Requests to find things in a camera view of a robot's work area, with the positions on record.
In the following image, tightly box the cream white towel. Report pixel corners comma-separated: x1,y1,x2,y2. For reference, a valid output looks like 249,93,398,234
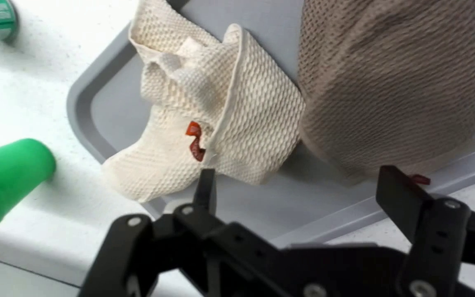
102,0,307,204

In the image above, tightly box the grey plastic tray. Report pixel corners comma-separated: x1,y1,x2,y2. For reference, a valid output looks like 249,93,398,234
64,0,475,249

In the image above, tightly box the green plastic cup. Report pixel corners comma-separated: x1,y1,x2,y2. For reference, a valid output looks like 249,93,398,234
0,136,58,249

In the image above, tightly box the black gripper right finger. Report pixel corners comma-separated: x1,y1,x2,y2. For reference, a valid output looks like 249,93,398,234
376,163,475,297

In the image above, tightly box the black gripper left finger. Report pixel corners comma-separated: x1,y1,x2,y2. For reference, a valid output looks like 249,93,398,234
78,166,276,297

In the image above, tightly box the brown towel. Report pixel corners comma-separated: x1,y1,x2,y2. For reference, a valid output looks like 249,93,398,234
295,0,475,186

